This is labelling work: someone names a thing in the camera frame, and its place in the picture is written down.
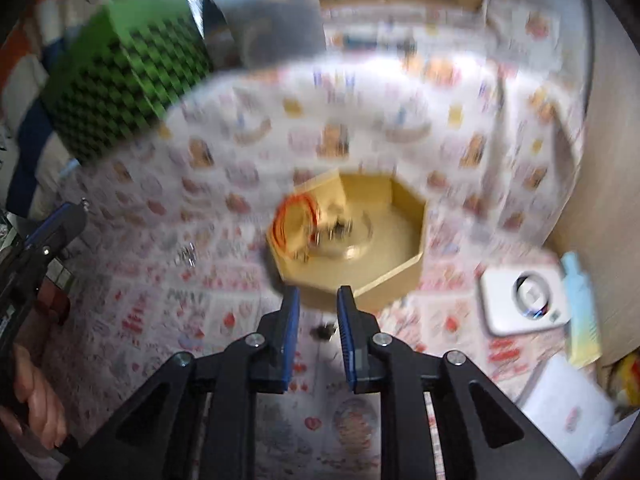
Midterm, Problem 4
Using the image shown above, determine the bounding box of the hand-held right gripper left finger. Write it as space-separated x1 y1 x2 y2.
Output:
57 287 302 480

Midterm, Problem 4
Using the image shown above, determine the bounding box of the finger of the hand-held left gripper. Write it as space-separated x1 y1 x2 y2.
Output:
22 202 88 261

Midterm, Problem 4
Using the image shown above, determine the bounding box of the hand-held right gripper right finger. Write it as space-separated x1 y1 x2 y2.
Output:
336 286 581 480

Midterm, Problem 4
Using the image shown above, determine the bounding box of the silver bangle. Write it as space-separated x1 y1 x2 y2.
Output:
320 210 377 262

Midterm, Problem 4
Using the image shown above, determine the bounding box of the gold octagonal box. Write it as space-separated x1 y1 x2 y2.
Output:
266 167 428 313

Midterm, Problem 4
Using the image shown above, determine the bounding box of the orange cord bracelet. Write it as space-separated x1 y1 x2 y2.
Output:
271 195 322 257

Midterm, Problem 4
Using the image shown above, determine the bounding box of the silver keychain with red charm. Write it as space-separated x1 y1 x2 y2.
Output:
172 242 198 267

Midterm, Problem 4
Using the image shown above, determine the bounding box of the person's left hand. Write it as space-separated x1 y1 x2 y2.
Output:
12 280 72 453

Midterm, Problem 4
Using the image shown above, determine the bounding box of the pink cake print tablecloth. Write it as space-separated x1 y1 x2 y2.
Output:
40 150 601 480

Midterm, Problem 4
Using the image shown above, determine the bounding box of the striped towel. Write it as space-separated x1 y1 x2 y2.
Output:
0 0 101 221

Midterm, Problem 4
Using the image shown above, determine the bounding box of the green checkered box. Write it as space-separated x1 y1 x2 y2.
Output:
40 0 213 163

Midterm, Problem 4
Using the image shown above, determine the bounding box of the white square device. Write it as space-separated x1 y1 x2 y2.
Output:
480 265 571 337

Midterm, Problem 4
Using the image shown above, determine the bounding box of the white paper box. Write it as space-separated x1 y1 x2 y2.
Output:
520 357 616 463

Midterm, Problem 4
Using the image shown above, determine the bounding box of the bear print cloth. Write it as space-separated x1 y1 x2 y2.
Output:
160 0 586 261

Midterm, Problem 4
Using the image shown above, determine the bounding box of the light blue bottle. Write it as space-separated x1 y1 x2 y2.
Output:
559 252 602 367

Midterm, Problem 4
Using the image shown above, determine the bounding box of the yellow tin can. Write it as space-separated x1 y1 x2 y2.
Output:
607 355 638 406

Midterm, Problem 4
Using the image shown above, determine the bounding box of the clear plastic tub with lid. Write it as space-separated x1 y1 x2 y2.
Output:
202 0 328 68

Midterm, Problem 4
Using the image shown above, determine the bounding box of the dark teal pen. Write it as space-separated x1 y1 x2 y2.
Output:
340 32 416 51

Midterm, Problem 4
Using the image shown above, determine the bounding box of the wooden board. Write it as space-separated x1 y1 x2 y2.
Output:
542 0 640 361

